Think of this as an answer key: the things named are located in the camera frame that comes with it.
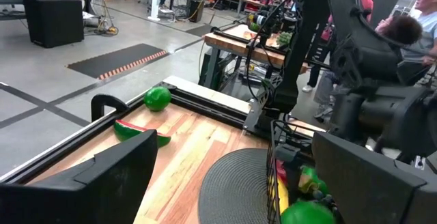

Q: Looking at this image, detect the black cabinet box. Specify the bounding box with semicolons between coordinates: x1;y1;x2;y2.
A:
21;0;85;49

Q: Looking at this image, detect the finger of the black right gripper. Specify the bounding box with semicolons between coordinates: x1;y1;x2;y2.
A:
272;143;304;201

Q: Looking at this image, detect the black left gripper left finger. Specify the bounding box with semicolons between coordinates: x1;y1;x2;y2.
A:
71;130;159;224

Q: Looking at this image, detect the round grey woven placemat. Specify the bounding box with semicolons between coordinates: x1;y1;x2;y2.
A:
197;148;274;224

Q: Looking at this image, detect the black plastic grape bunch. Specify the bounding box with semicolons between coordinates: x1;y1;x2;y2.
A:
312;188;335;207

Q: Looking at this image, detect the wooden top workbench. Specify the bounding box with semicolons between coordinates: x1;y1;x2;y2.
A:
203;22;310;92

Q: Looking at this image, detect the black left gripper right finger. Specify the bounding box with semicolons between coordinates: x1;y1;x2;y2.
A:
311;131;427;224

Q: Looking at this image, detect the black wire basket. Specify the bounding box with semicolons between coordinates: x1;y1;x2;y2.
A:
265;119;342;224

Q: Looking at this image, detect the plastic watermelon slice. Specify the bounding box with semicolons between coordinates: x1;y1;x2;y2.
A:
113;119;173;149

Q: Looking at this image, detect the black frame handle bracket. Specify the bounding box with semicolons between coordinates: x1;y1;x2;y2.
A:
90;94;130;123

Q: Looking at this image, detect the black hazard-striped floor mat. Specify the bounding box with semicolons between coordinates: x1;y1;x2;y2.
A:
66;42;169;81

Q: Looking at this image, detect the dark red chili pepper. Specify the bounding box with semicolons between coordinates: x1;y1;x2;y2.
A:
274;160;288;186

